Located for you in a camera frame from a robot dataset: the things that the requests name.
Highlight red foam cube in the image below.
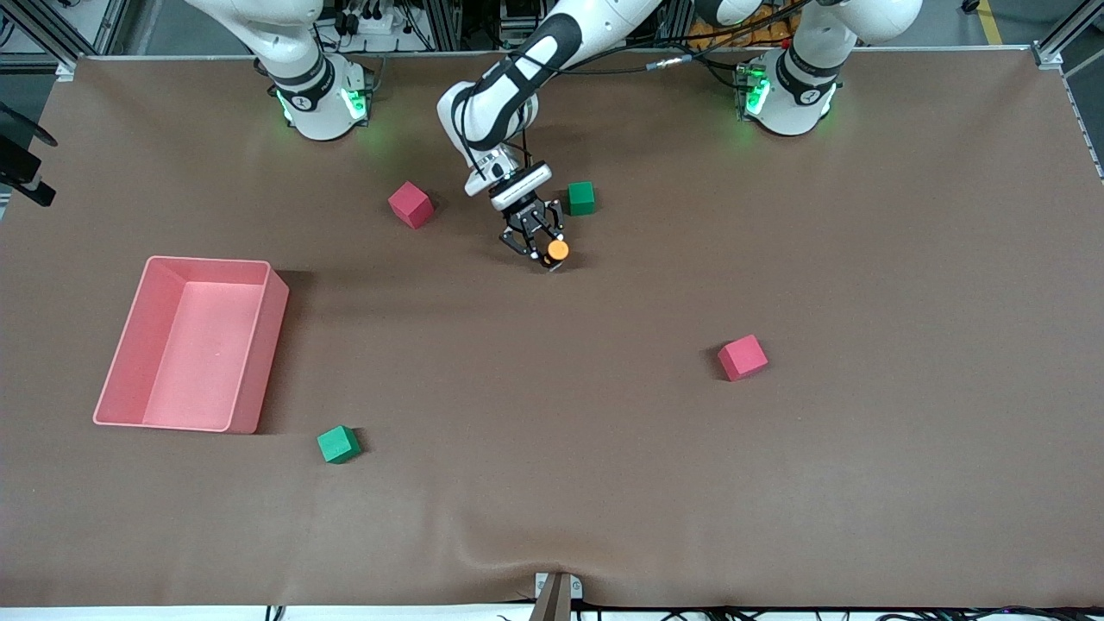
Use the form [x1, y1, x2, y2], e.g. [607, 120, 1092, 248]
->
[717, 334, 769, 382]
[387, 181, 436, 229]

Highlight pink plastic tray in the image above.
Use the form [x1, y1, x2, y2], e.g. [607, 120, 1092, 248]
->
[92, 255, 291, 435]

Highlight white power strip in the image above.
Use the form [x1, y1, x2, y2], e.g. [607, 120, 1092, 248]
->
[332, 9, 432, 54]

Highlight brown table mat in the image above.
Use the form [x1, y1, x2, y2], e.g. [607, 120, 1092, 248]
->
[0, 47, 1104, 610]

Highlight orange snack packets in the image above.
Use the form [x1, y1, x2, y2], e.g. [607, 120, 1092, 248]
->
[687, 19, 794, 50]

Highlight aluminium frame profile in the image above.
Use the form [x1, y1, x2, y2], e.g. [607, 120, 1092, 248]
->
[0, 0, 130, 80]
[1031, 0, 1104, 87]

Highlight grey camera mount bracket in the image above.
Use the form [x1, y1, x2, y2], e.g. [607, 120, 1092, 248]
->
[532, 571, 585, 621]

